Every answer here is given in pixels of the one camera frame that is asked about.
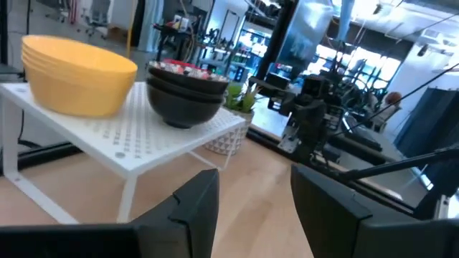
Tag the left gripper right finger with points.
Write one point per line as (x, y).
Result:
(322, 211)

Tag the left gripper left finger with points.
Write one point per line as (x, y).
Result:
(186, 222)

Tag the floral patterned black mini bowl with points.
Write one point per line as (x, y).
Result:
(179, 113)
(172, 86)
(190, 79)

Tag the red plastic mini bowl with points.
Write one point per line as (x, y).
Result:
(179, 63)

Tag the yellow plastic mini bowl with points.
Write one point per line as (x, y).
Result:
(26, 60)
(79, 96)
(79, 53)
(25, 52)

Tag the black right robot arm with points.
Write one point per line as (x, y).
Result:
(308, 118)

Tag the white perforated metal shelf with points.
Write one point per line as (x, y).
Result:
(143, 139)

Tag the succulent in patterned white pot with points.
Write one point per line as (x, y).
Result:
(236, 104)

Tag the person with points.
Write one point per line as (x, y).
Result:
(393, 98)

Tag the office chair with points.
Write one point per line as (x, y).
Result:
(97, 16)

